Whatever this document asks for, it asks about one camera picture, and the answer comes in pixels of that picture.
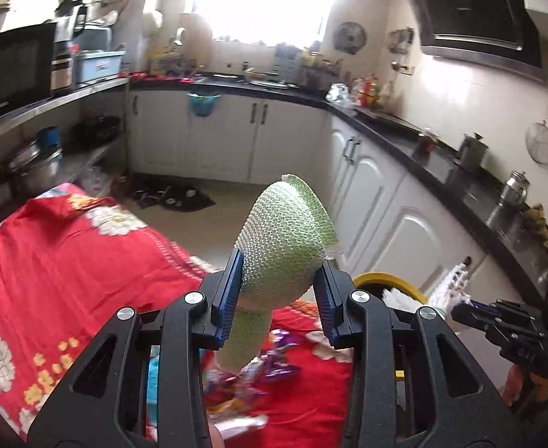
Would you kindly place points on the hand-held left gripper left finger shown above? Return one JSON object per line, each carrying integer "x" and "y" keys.
{"x": 227, "y": 296}

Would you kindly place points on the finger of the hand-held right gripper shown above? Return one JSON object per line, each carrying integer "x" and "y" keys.
{"x": 512, "y": 309}
{"x": 474, "y": 318}

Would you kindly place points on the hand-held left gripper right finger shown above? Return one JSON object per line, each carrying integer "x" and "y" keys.
{"x": 328, "y": 305}

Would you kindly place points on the white foam fruit net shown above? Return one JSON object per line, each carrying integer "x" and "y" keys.
{"x": 451, "y": 283}
{"x": 400, "y": 299}

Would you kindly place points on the yellow trash bin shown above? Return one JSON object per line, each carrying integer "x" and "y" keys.
{"x": 381, "y": 278}

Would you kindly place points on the purple candy wrapper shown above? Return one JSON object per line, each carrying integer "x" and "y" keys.
{"x": 281, "y": 352}

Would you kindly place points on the green foam fruit net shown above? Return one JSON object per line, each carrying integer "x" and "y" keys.
{"x": 283, "y": 233}

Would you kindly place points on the person's right hand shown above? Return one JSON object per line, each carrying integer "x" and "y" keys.
{"x": 513, "y": 385}

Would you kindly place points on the ginger root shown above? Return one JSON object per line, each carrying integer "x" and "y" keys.
{"x": 542, "y": 224}

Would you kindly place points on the dark floor mat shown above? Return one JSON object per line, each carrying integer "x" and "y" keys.
{"x": 175, "y": 198}

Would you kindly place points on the steel teapot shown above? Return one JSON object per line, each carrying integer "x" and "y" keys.
{"x": 514, "y": 191}

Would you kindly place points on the white kitchen cabinet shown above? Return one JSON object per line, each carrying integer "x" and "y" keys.
{"x": 395, "y": 205}

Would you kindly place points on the grey kettle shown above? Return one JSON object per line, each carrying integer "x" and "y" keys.
{"x": 472, "y": 154}

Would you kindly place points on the red floral blanket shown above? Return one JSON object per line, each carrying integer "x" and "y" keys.
{"x": 68, "y": 266}

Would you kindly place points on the glass jar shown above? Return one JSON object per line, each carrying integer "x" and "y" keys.
{"x": 427, "y": 144}

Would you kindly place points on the blue hanging bin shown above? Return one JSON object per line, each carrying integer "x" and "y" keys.
{"x": 203, "y": 105}

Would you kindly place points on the clear plastic bag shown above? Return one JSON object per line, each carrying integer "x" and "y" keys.
{"x": 339, "y": 93}

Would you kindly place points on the yellow oil bottle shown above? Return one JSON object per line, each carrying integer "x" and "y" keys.
{"x": 386, "y": 94}

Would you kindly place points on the blue can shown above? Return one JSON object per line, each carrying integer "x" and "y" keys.
{"x": 49, "y": 136}

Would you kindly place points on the green storage drawer rack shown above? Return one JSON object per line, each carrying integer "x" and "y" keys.
{"x": 287, "y": 63}

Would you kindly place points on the metal shelf rack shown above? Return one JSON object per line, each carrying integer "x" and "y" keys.
{"x": 91, "y": 91}

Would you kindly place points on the wooden cutting board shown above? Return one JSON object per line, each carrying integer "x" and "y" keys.
{"x": 195, "y": 37}

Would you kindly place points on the grey-blue dish box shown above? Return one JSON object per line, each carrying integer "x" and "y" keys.
{"x": 97, "y": 65}

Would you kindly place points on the hanging utensil rack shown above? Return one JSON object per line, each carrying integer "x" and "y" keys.
{"x": 401, "y": 42}

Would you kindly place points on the black blender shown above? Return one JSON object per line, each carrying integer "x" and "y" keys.
{"x": 63, "y": 56}

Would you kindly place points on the black range hood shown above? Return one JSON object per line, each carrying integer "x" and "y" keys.
{"x": 470, "y": 9}

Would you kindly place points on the black microwave oven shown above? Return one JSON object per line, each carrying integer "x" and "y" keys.
{"x": 12, "y": 70}

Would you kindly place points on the round wall fan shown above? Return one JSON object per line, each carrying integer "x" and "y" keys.
{"x": 350, "y": 37}

